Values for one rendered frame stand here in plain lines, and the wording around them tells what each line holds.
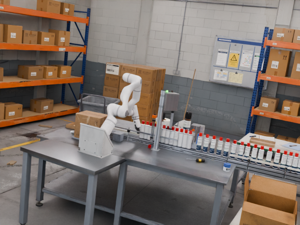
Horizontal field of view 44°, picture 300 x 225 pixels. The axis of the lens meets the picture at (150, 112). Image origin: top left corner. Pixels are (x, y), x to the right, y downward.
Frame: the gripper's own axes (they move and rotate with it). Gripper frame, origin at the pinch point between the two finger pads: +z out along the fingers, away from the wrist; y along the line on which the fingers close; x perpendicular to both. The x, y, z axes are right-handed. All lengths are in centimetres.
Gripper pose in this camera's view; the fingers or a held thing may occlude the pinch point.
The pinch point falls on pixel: (138, 131)
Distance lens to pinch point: 433.5
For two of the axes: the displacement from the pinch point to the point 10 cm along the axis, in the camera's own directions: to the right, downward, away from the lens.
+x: -9.1, 1.5, 3.8
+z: 2.0, 9.8, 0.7
